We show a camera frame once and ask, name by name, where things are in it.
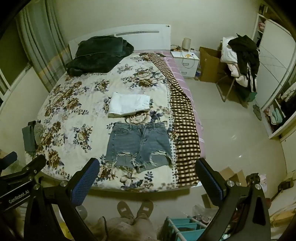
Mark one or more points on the grey green curtain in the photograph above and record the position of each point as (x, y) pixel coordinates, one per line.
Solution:
(39, 46)

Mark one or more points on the beige cylindrical lamp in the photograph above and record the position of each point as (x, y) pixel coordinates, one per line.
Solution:
(186, 43)

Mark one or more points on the metal folding chair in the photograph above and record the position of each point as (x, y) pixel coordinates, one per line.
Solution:
(227, 89)

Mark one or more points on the dark phone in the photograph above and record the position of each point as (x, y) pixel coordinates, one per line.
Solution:
(160, 55)

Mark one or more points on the white folded pants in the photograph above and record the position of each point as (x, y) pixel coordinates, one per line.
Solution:
(129, 103)

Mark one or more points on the white nightstand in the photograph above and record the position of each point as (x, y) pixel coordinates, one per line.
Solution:
(187, 63)

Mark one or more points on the white garment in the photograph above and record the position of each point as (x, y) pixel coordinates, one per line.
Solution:
(227, 54)

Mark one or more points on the blue denim shorts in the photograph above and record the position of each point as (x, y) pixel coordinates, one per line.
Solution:
(138, 146)

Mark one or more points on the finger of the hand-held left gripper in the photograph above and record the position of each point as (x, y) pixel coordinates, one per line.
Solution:
(9, 157)
(30, 165)

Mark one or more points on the white wardrobe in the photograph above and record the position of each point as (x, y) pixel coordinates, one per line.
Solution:
(275, 58)

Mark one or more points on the person's beige trouser legs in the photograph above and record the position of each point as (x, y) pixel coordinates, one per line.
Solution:
(129, 229)

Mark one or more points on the white bed headboard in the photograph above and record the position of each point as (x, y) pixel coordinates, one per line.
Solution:
(141, 39)

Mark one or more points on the grey cloth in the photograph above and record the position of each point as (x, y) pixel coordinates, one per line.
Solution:
(30, 136)

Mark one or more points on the teal storage rack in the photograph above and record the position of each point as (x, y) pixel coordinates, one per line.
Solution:
(182, 228)

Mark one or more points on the green slipper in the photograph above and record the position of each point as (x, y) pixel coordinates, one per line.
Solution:
(257, 112)

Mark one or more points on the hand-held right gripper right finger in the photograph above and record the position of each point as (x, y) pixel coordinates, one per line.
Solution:
(210, 182)

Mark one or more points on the brown cardboard box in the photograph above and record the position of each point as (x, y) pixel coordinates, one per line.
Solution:
(209, 64)

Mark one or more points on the floral bed sheet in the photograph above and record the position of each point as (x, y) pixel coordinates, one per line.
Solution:
(78, 120)

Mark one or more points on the dark green blanket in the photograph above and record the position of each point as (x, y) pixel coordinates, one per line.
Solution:
(99, 55)

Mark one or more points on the beige slipper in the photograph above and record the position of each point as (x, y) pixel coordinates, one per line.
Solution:
(145, 208)
(123, 209)

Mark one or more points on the white window frame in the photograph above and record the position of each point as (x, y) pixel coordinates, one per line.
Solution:
(13, 78)

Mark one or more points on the flattened cardboard box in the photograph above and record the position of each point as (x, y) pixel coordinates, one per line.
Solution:
(232, 178)

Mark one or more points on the black garment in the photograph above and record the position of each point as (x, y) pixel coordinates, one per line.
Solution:
(246, 53)

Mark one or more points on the brown checkered blanket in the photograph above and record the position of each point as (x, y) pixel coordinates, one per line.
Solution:
(185, 129)

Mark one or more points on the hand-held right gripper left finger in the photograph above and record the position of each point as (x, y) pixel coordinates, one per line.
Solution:
(86, 179)

